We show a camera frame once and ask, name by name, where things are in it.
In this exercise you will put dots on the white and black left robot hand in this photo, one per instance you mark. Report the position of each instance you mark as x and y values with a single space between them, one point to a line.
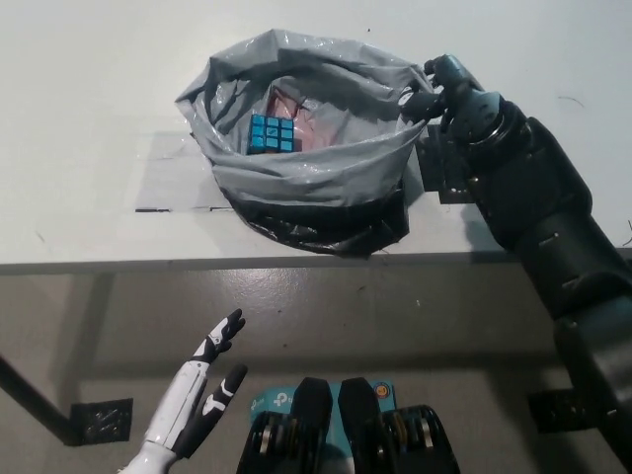
182 400

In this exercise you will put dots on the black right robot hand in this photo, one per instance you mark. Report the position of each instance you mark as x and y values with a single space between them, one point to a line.
469 108

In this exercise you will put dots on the grey and black plastic bag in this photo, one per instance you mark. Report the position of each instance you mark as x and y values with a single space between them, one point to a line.
316 182

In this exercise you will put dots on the blue-faced rubik's cube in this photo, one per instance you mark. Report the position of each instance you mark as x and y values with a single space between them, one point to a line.
269 133

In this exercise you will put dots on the teal TP-Link box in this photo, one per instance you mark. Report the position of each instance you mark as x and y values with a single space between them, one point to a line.
271 400

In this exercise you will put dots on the black robot body blocks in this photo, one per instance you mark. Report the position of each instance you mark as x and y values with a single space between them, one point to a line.
316 410

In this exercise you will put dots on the black diagonal table leg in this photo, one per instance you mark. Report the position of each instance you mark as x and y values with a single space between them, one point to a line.
34 397

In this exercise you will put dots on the clear tape patch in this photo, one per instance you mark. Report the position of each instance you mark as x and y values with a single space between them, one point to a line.
168 182

